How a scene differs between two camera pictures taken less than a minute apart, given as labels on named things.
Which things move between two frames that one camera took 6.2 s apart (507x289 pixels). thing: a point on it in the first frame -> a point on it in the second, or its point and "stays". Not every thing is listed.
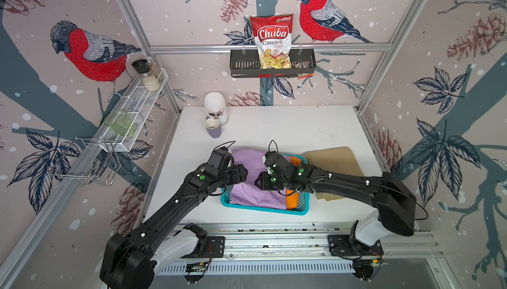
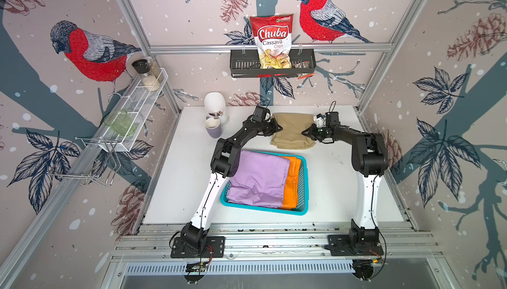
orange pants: x=292 y=198 stays
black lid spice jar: x=142 y=67 stays
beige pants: x=338 y=160 -> x=292 y=125
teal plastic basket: x=300 y=211 stays
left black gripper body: x=233 y=175 -> x=269 y=128
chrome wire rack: x=90 y=159 stays
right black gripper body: x=269 y=183 -> x=316 y=133
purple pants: x=247 y=192 stays
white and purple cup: x=214 y=104 stays
